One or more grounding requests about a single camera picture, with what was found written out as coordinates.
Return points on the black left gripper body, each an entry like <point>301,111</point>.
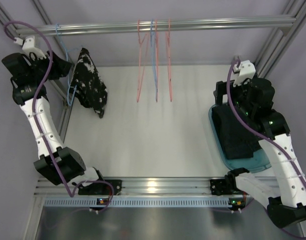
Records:
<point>59,66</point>

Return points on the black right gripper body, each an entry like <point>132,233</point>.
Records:
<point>222,90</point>

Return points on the blue wire hanger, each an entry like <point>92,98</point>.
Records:
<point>71,90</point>
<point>153,52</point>

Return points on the black white patterned garment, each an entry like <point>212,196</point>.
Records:
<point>91,90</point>

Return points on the black trousers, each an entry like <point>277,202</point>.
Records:
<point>236,142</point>

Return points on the pink wire hanger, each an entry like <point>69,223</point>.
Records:
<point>156,59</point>
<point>141,67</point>

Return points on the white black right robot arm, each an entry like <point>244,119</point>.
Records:
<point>245,122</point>

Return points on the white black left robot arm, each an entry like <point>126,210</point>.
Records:
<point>59,164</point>

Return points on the teal plastic bin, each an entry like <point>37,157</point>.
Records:
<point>256,164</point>

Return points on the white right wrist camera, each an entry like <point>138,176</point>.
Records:
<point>244,70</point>

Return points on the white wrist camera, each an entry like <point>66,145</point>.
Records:
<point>30,47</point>
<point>244,70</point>

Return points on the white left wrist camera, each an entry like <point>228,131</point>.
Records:
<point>30,47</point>

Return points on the aluminium frame post right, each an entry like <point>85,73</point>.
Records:
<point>280,39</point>

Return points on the aluminium frame post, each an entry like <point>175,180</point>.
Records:
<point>280,39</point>
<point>59,88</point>

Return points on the aluminium hanging rail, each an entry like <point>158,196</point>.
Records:
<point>252,22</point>

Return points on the blue empty wire hanger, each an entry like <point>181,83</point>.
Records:
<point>153,52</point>

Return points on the aluminium frame post left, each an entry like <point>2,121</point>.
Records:
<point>59,88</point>

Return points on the pink empty wire hanger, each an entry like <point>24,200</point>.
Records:
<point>156,59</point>

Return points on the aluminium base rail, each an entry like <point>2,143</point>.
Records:
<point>152,186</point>

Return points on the perforated grey cable duct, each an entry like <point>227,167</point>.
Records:
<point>145,202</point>

